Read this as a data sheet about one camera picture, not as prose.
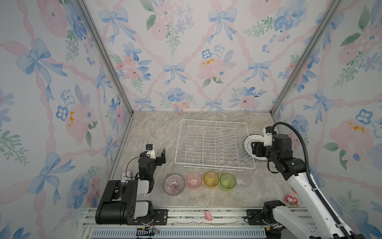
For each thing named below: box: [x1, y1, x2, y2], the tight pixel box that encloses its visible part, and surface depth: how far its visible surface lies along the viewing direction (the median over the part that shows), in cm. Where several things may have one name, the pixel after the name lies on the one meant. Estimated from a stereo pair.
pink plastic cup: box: [186, 172, 202, 189], surface depth 87 cm
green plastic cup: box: [219, 172, 237, 191], surface depth 83 cm
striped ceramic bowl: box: [163, 174, 186, 196], surface depth 84 cm
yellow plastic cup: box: [203, 170, 220, 189], surface depth 87 cm
